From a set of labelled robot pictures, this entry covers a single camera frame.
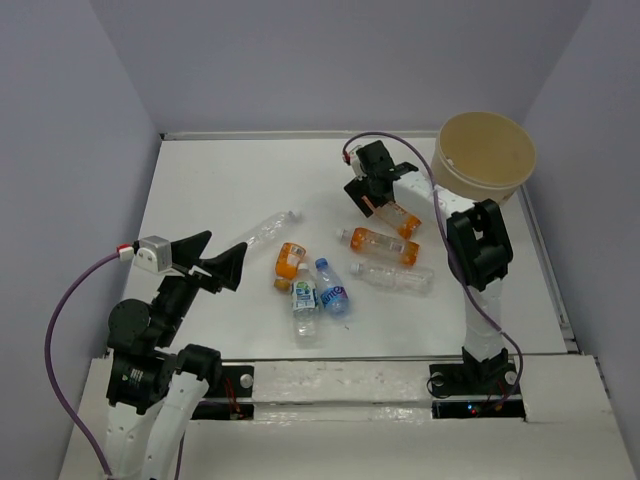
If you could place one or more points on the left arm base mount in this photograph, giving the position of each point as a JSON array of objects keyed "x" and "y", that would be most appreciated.
[{"x": 231, "y": 399}]

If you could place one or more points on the orange tea bottle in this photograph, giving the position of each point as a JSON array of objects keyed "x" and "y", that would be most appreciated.
[
  {"x": 370, "y": 243},
  {"x": 400, "y": 220}
]

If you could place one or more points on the clear crushed bottle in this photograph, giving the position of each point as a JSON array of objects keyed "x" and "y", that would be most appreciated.
[{"x": 265, "y": 234}]

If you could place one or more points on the blue cap water bottle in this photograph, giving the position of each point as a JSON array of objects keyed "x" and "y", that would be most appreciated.
[{"x": 332, "y": 292}]

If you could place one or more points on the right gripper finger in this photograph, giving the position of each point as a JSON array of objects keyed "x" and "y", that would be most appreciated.
[
  {"x": 358, "y": 188},
  {"x": 367, "y": 204}
]

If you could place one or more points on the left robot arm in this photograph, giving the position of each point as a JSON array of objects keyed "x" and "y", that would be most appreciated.
[{"x": 151, "y": 393}]

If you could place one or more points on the orange juice bottle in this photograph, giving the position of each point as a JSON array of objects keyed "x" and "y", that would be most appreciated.
[{"x": 286, "y": 265}]

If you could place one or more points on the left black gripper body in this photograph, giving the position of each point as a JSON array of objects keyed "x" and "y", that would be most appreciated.
[{"x": 176, "y": 291}]

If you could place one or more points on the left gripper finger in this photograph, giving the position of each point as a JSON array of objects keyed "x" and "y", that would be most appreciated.
[
  {"x": 185, "y": 253},
  {"x": 225, "y": 270}
]

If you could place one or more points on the clear bottle white cap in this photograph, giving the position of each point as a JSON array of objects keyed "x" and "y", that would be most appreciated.
[{"x": 393, "y": 278}]

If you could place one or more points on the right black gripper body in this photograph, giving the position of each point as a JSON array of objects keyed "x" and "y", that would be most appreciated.
[{"x": 382, "y": 197}]

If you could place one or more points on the green label water bottle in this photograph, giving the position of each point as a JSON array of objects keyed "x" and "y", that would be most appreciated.
[{"x": 305, "y": 306}]

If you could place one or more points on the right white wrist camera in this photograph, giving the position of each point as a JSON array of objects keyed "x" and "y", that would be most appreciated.
[{"x": 352, "y": 160}]

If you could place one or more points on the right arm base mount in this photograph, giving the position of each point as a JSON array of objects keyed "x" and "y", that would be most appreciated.
[{"x": 456, "y": 397}]

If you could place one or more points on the beige plastic bin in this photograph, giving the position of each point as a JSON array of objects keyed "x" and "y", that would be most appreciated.
[{"x": 483, "y": 155}]

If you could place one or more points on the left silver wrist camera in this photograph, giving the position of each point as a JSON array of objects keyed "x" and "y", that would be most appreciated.
[{"x": 153, "y": 254}]

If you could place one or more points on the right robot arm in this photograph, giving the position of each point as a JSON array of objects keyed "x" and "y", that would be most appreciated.
[{"x": 478, "y": 248}]

